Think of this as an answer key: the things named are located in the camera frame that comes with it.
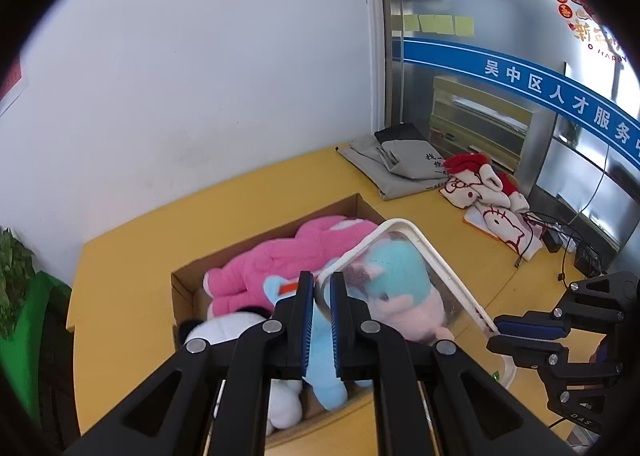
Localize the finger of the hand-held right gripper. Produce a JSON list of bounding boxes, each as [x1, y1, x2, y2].
[[492, 270, 640, 341], [486, 336, 621, 404]]

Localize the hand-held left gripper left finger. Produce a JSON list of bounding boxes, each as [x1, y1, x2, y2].
[[62, 270, 316, 456]]

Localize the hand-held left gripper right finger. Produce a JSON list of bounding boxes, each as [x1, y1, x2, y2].
[[327, 271, 576, 456]]

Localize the light blue plush toy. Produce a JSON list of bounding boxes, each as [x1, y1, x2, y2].
[[262, 273, 351, 412]]

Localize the pink plush rabbit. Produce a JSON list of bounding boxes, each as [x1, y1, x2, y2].
[[202, 216, 378, 319]]

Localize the white panda plush toy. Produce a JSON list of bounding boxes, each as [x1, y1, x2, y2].
[[180, 306, 303, 437]]

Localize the teal-haired plush doll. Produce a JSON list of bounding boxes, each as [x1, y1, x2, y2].
[[325, 231, 456, 344]]

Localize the clear plastic bin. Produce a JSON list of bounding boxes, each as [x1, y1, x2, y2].
[[320, 217, 518, 389]]

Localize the brown cardboard box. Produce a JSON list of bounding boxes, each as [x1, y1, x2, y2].
[[170, 193, 388, 449]]

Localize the black device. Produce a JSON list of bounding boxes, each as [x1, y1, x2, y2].
[[574, 242, 603, 274]]

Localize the orange folder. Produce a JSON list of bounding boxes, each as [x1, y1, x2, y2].
[[462, 210, 501, 242]]

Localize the grey folded garment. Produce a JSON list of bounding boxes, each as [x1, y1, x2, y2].
[[336, 133, 451, 201]]

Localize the black flat monitor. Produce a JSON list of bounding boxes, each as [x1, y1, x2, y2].
[[535, 61, 640, 247]]

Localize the yellow literature rack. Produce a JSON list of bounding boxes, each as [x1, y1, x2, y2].
[[429, 76, 535, 172]]

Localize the blue sign band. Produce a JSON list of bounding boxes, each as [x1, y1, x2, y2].
[[402, 36, 640, 147]]

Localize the green leafy plant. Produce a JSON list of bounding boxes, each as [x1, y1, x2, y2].
[[0, 227, 36, 342]]

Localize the red festive window decal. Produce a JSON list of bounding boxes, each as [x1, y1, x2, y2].
[[550, 0, 631, 57]]

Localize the black cable with ferrite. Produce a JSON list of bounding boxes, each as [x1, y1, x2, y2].
[[555, 236, 576, 284]]

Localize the grey plug cable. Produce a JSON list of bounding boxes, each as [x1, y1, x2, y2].
[[512, 216, 536, 269]]

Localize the red wall notice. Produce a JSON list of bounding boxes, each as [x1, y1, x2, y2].
[[0, 64, 28, 104]]

